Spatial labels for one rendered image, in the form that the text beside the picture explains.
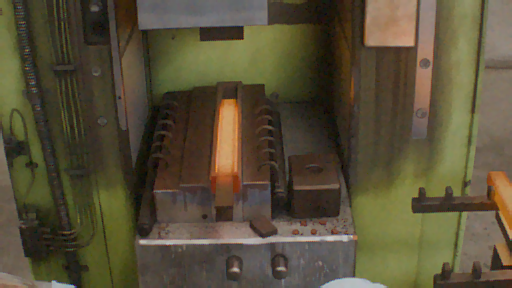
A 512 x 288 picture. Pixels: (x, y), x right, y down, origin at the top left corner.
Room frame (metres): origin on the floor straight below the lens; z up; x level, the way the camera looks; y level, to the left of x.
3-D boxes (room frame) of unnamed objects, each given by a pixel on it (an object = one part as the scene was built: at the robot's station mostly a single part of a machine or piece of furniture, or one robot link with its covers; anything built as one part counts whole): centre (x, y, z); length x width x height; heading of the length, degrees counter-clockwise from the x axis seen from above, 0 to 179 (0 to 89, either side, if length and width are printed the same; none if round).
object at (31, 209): (1.24, 0.44, 0.80); 0.06 x 0.03 x 0.14; 90
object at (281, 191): (1.29, -0.05, 0.95); 0.34 x 0.03 x 0.03; 0
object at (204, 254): (1.34, 0.01, 0.69); 0.56 x 0.38 x 0.45; 0
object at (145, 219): (1.26, 0.19, 0.93); 0.40 x 0.03 x 0.03; 0
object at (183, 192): (1.33, 0.07, 0.96); 0.42 x 0.20 x 0.09; 0
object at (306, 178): (1.18, -0.11, 0.95); 0.12 x 0.08 x 0.06; 0
